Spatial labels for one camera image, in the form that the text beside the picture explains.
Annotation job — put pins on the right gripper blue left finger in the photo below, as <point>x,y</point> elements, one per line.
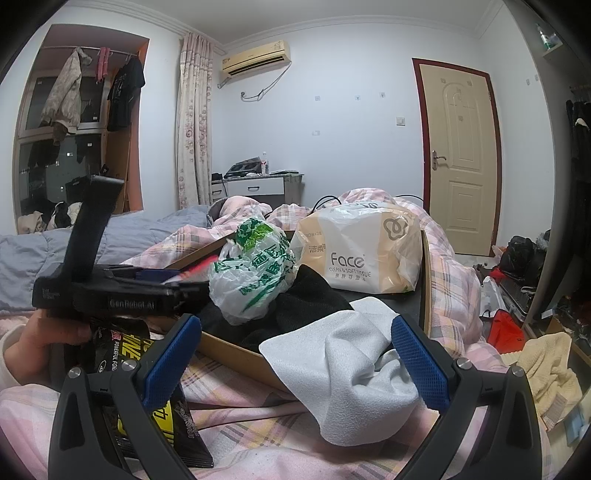
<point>171,359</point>

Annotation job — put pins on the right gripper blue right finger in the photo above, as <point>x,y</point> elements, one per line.
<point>508,445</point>

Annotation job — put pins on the green white plastic bag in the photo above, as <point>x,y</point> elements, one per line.
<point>254,267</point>

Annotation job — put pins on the white grey cloth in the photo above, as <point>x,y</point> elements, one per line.
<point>344,370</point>

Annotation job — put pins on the black soft cloth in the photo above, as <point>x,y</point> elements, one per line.
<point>309,299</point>

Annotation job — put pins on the Face tissue paper pack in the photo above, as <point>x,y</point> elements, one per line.
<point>367,247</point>

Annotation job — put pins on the person's left hand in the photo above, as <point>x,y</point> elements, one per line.
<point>26,349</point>

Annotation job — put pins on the black yellow shoe wipes pack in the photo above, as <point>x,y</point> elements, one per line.
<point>152,396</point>

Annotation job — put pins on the grey blanket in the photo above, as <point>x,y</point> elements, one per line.
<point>28,256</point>

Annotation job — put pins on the beige towel on floor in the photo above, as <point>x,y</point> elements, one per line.
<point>554,385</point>

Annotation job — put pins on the red bag on floor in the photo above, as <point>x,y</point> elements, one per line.
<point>505,335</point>

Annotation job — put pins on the shallow cardboard tray black liner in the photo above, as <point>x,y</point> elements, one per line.
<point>412,305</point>

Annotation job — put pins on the pink plaid quilt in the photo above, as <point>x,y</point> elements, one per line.
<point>256,432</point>

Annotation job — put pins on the beige hanging jacket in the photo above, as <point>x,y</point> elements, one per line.
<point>63,104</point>

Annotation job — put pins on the black bag on floor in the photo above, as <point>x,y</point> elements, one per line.
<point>523,261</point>

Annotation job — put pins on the black hanging t-shirt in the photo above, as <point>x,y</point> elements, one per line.
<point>123,93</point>

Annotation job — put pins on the black printer on desk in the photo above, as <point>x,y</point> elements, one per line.
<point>245,167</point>

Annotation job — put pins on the grey white desk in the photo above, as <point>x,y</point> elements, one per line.
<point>274,190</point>

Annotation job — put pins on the floral beige curtain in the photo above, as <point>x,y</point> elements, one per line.
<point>193,122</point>

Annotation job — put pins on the wall air conditioner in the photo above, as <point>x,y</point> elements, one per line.
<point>277,52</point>

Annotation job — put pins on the beige door red frame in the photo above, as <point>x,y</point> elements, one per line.
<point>462,153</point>

